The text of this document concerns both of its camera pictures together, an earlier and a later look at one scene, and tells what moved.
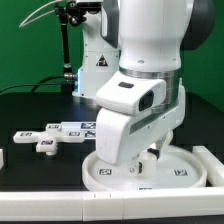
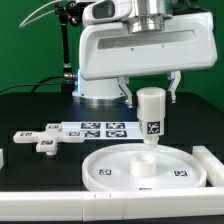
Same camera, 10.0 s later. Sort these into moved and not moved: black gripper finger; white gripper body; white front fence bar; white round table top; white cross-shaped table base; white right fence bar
Moved: black gripper finger; white gripper body
Not moved: white right fence bar; white front fence bar; white cross-shaped table base; white round table top
